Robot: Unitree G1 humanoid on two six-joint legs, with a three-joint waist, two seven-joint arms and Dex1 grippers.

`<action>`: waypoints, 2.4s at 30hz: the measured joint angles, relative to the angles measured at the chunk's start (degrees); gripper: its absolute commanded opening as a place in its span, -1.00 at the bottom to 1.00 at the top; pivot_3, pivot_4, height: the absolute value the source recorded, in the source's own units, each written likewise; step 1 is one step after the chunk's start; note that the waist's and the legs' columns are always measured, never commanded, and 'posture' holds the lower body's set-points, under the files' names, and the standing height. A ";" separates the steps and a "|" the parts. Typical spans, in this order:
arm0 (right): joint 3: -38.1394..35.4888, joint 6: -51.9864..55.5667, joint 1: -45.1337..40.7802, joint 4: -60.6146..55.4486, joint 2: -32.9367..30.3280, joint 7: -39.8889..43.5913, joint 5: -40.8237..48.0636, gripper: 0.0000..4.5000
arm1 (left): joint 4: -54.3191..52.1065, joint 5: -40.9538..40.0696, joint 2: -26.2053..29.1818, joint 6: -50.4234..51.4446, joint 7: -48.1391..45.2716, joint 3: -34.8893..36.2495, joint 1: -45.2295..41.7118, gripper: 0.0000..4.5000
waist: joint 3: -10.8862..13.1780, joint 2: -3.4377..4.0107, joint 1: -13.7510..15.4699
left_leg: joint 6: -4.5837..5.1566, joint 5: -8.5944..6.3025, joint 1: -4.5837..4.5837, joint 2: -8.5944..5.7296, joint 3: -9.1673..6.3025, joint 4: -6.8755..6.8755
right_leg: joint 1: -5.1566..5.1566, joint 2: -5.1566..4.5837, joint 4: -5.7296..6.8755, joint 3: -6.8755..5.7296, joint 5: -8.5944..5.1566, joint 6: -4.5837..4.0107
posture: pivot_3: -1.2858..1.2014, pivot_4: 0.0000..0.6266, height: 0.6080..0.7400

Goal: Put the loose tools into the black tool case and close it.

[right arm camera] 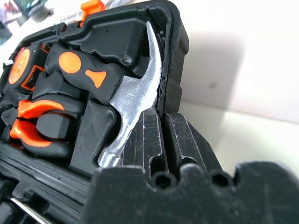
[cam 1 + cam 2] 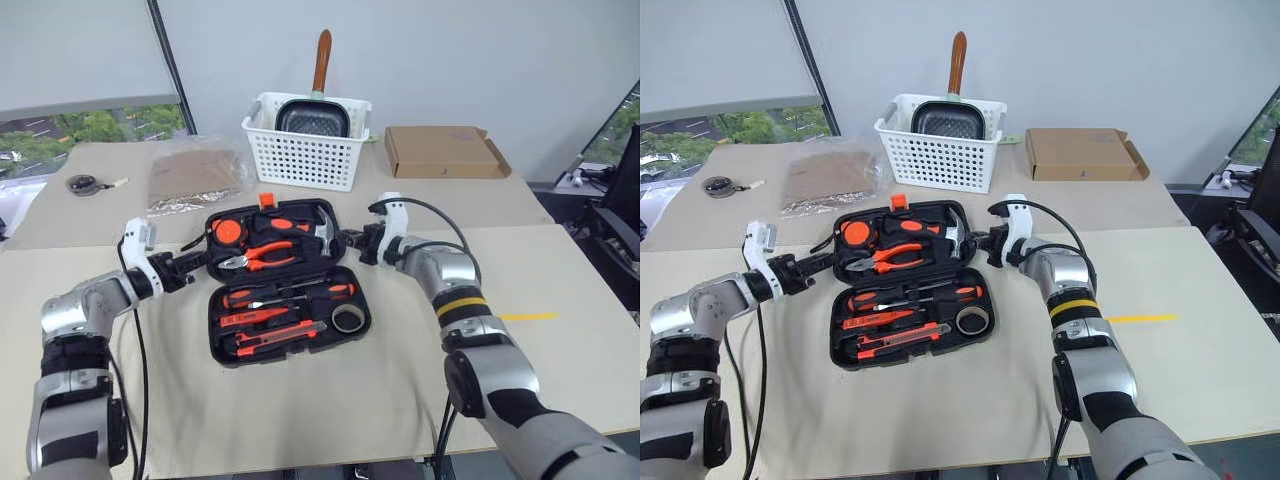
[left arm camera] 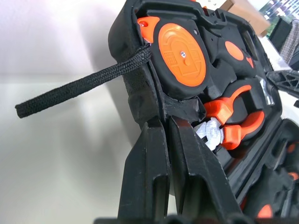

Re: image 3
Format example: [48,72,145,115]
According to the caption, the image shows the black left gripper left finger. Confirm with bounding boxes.
[117,121,171,224]

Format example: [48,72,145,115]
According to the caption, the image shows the black orange utility knife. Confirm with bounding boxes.
[202,29,276,106]

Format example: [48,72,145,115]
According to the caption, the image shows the orange handled pliers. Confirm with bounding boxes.
[195,84,266,152]

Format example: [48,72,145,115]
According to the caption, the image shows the black office chair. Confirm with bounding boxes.
[270,17,299,71]

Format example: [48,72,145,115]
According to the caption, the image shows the black plastic tool case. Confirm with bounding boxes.
[109,0,299,224]

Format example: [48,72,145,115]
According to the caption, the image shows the brown cardboard box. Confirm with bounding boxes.
[227,0,271,37]

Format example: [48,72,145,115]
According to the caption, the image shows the orange black tape measure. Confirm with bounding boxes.
[14,15,215,120]

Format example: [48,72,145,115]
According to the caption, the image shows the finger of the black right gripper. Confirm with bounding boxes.
[265,69,299,93]

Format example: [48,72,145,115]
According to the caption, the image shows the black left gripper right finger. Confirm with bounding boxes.
[167,116,239,224]

